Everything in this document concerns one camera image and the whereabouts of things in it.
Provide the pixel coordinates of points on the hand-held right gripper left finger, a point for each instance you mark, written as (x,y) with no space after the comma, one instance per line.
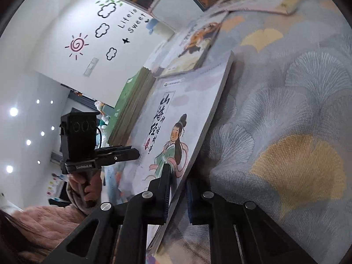
(165,191)

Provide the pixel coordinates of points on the white book with green-robed girl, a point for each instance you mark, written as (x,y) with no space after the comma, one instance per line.
(176,93)

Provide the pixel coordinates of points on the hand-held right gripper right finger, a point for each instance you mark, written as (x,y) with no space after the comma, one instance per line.
(189,206)

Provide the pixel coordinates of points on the ceiling spotlights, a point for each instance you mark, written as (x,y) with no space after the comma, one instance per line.
(13,112)

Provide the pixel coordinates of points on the white book with orange beast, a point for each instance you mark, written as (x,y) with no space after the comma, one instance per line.
(192,44)

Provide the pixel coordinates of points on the tree swing bear wall sticker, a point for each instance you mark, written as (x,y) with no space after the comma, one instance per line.
(110,0)

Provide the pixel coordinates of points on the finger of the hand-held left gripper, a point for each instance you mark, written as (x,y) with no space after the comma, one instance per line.
(118,156)
(112,148)

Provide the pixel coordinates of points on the person's long dark hair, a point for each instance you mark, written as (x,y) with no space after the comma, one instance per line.
(11,233)

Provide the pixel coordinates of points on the red sun wall sticker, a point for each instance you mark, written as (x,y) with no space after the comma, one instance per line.
(77,45)

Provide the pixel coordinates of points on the black bird wall sticker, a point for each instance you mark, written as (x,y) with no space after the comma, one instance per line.
(126,40)

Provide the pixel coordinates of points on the ginkgo print tablecloth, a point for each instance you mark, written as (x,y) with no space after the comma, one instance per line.
(275,115)

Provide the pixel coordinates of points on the grey framed interior window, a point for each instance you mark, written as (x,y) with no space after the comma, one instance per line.
(79,99)

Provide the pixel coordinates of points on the person's left forearm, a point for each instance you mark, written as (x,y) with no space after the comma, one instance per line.
(74,206)

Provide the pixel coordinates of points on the cloud wall sticker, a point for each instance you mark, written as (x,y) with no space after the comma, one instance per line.
(107,9)
(102,30)
(111,54)

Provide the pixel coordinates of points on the white wall switch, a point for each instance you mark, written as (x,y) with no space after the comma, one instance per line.
(90,66)

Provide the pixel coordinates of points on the plush toys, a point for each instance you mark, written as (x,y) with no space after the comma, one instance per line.
(101,115)

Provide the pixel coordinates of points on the person's pink fleece robe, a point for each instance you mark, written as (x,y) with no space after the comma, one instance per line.
(41,221)

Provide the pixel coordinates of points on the blue-lidded white bottle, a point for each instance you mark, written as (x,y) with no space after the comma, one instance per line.
(151,27)

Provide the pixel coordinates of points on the lettering wall sticker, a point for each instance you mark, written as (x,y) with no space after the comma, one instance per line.
(132,20)

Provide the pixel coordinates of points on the person's left hand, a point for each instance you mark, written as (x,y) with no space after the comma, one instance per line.
(95,184)

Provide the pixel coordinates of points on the stack of paperback books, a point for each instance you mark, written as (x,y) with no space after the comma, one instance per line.
(129,96)

